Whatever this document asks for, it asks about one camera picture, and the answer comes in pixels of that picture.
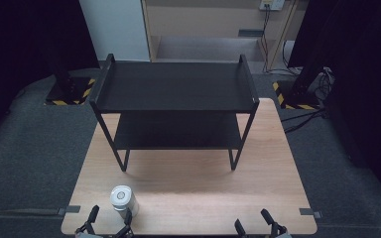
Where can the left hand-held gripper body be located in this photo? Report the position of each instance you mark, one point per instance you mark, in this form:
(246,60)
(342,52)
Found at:
(85,234)

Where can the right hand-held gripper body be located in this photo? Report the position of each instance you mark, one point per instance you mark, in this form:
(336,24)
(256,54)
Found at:
(279,233)

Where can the white cylindrical can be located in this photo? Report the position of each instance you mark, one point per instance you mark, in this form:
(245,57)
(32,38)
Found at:
(123,198)

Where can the black two-tier metal rack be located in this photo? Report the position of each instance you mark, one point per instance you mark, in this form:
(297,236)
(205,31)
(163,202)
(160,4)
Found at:
(178,86)

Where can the grey tape piece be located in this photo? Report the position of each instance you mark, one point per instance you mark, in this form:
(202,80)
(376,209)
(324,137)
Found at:
(70,209)
(309,212)

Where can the black stand with striped base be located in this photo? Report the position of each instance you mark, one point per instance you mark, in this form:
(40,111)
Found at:
(66,89)
(299,92)

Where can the dark curtain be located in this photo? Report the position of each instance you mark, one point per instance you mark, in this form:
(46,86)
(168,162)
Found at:
(20,49)
(363,82)

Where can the white panel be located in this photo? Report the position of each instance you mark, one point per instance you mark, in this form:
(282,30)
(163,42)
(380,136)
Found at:
(115,29)

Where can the white wall socket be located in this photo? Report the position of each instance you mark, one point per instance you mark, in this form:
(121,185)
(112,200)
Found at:
(272,4)

